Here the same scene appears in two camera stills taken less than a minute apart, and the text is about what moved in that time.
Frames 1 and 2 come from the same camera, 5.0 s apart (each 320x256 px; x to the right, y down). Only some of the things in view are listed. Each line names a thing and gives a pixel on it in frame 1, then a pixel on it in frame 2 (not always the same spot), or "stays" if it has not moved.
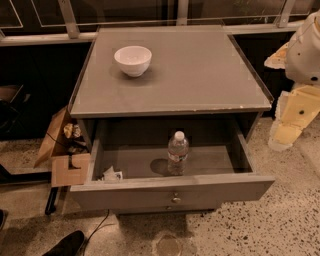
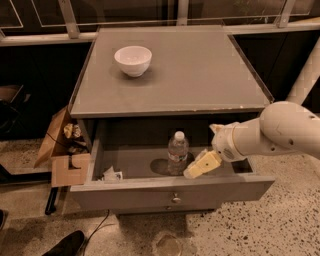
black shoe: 68,246 stays
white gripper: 304,57 → 224,141
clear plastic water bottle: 178,151 stays
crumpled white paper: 111,175 stays
